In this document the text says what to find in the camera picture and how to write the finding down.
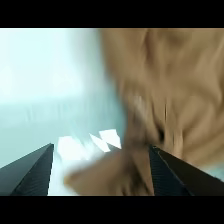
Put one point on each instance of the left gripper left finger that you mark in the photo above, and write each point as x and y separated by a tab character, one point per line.
31	173

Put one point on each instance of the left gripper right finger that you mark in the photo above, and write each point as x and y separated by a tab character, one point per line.
173	176

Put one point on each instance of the brown garment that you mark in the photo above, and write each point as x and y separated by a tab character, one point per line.
170	83

